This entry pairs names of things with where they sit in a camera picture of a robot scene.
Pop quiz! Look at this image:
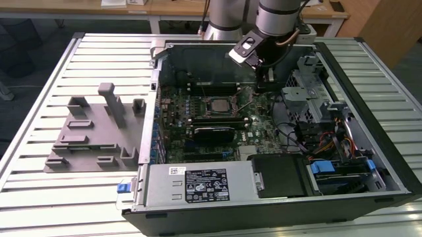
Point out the metal socket cover frame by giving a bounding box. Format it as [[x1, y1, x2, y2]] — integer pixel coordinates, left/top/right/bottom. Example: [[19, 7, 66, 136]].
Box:
[[234, 85, 261, 112]]

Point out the silver CPU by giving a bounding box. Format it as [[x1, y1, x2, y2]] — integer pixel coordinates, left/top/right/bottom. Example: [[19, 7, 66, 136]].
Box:
[[210, 99, 231, 113]]

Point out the CPU socket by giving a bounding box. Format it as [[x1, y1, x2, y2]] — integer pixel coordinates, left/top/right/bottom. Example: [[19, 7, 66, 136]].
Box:
[[205, 96, 239, 117]]

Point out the silver metal drive cage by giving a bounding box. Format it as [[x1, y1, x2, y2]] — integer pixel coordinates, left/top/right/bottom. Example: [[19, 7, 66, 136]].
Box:
[[282, 55, 334, 124]]

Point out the RAM slot with white clips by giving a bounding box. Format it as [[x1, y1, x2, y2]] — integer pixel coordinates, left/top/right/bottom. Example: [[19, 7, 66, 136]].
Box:
[[186, 82, 241, 87], [191, 124, 247, 129], [190, 120, 247, 124], [186, 88, 241, 92]]

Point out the wooden desk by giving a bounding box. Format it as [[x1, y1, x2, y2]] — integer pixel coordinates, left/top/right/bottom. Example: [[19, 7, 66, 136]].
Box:
[[0, 0, 162, 34], [159, 0, 351, 38]]

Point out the green motherboard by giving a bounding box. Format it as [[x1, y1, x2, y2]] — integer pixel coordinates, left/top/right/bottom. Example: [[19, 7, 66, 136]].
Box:
[[154, 81, 287, 165]]

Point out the wooden cabinet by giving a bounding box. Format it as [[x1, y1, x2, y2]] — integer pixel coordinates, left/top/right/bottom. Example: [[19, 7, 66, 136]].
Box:
[[335, 0, 422, 70]]

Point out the small black graphics card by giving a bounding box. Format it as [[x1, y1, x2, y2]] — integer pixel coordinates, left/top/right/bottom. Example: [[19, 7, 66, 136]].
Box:
[[193, 126, 237, 144]]

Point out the small silver heatsink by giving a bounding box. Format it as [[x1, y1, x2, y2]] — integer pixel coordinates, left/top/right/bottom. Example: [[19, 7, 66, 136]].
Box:
[[239, 145, 259, 156]]

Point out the blue disk carrier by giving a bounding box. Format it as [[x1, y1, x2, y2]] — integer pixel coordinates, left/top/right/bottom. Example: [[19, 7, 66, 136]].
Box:
[[310, 159, 377, 178]]

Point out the black plastic shroud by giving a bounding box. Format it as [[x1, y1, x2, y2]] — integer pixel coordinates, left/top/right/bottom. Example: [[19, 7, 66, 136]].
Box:
[[250, 153, 314, 199]]

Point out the grey parts rack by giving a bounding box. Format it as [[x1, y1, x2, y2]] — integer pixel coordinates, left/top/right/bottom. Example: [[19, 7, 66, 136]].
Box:
[[43, 82, 148, 173]]

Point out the silver disk bay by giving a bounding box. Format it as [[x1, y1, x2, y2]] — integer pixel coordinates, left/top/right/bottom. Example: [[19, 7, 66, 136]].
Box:
[[305, 148, 390, 198]]

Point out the silver power supply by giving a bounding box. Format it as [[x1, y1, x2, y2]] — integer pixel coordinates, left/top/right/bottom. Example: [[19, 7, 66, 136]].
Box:
[[144, 162, 265, 207]]

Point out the black open PC case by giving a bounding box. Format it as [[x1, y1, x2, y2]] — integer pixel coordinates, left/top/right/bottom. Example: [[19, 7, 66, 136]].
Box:
[[115, 39, 417, 237]]

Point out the black chair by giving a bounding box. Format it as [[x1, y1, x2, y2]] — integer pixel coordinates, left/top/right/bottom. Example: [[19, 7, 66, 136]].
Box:
[[0, 18, 44, 79]]

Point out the grey stand foot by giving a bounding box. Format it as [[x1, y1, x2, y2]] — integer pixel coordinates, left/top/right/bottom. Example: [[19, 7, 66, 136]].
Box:
[[0, 81, 15, 101]]

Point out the black cable with brass end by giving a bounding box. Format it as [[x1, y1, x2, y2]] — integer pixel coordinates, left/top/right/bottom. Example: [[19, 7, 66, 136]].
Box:
[[275, 28, 299, 47]]

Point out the black and white wrist camera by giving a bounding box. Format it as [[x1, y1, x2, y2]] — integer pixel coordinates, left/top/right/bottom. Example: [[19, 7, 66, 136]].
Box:
[[229, 31, 266, 67]]

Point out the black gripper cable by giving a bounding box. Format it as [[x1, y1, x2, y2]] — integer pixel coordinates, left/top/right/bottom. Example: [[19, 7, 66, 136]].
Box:
[[297, 0, 314, 28]]

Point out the yellow wire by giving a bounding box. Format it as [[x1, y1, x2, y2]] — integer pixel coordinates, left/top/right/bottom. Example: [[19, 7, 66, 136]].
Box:
[[310, 142, 334, 155]]

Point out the orange wire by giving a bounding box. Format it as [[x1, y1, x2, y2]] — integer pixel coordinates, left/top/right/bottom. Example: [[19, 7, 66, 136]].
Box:
[[342, 138, 359, 160]]

